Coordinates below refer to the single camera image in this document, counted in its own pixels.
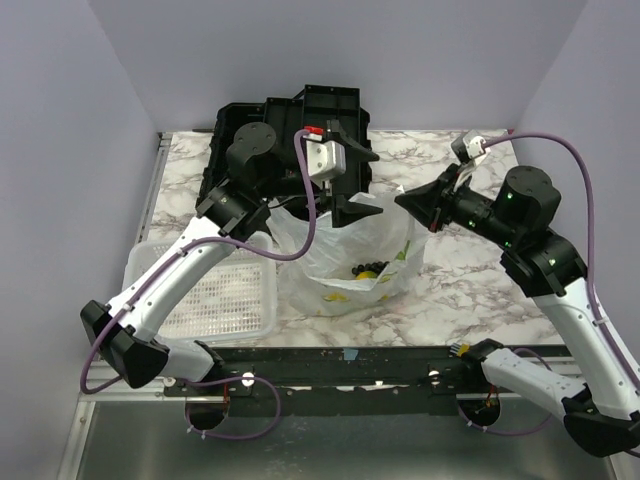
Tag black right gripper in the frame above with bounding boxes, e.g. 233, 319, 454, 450
395, 162, 521, 247

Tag black fake grape bunch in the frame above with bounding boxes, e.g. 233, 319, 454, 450
351, 261, 389, 277

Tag white plastic bag lemon print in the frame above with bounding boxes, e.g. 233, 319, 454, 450
278, 188, 428, 316

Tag yellow green fake mango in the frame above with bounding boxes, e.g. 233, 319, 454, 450
355, 271, 378, 280

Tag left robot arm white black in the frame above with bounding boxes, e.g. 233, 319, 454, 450
80, 120, 379, 395

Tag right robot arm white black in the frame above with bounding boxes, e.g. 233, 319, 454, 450
395, 164, 639, 457

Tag black plastic toolbox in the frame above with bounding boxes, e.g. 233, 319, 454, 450
196, 84, 373, 221

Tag white perforated plastic basket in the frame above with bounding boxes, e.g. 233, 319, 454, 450
110, 239, 277, 343

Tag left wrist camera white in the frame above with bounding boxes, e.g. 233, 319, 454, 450
305, 126, 346, 186

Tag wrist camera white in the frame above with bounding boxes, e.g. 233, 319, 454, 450
305, 126, 346, 186
451, 130, 490, 191

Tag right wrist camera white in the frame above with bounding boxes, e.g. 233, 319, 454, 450
451, 130, 490, 191

